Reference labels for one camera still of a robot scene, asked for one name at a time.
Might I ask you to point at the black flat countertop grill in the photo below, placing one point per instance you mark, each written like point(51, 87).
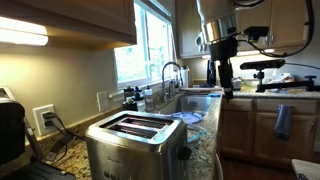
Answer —
point(36, 171)

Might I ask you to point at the black upright kitchen appliance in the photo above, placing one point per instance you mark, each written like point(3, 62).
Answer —
point(11, 133)

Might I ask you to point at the black water bottle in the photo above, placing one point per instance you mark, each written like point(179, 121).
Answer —
point(130, 105)

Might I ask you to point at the clear bowl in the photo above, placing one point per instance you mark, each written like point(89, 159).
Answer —
point(251, 82)

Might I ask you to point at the chrome kitchen faucet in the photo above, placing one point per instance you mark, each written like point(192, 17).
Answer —
point(164, 83)

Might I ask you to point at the black bar camera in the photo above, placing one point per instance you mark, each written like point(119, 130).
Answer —
point(263, 64)

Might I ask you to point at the black camera clamp mount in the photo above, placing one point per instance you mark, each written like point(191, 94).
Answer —
point(283, 85)

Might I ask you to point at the grey dish towel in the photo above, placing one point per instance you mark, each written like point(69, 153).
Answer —
point(283, 121)

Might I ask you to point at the white water bottle with logo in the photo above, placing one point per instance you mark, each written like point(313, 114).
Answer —
point(140, 95)

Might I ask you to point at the stainless steel toaster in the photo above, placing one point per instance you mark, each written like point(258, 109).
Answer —
point(133, 156)

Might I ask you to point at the white rice cooker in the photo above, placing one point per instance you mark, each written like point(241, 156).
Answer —
point(236, 84)

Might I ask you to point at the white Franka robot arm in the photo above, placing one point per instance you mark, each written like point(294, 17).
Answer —
point(213, 16)

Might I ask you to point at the grey translucent water bottle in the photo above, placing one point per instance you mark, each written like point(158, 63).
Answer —
point(128, 91)

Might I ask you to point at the white switch plate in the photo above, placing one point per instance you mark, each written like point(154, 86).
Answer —
point(102, 101)

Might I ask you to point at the kitchen window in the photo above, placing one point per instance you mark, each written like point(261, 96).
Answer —
point(133, 50)

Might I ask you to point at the wooden lower cabinets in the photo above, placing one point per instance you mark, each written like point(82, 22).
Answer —
point(253, 133)

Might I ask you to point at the blue sponge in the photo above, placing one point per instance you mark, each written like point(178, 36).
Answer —
point(215, 95)

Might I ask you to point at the white plastic bag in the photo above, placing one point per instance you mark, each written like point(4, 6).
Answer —
point(283, 78)

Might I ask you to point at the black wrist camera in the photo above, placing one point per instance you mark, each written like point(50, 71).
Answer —
point(256, 32)

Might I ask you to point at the long under cabinet light strip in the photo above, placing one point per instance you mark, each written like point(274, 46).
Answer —
point(240, 53)

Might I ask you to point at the white wall outlet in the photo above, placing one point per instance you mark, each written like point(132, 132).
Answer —
point(38, 123)

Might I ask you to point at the wooden upper cabinet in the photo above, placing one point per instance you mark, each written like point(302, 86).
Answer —
point(83, 16)

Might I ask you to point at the small white bottle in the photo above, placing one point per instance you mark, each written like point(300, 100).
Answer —
point(149, 98)

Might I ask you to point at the under cabinet light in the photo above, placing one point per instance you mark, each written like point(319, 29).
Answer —
point(20, 31)

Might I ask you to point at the white paper towel roll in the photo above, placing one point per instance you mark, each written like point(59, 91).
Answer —
point(185, 77)

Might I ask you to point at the clear glass baking dish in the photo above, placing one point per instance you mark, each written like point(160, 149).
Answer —
point(196, 135)

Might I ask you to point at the steel kitchen sink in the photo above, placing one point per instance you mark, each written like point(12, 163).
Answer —
point(195, 103)

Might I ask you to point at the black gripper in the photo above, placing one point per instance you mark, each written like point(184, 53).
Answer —
point(223, 48)

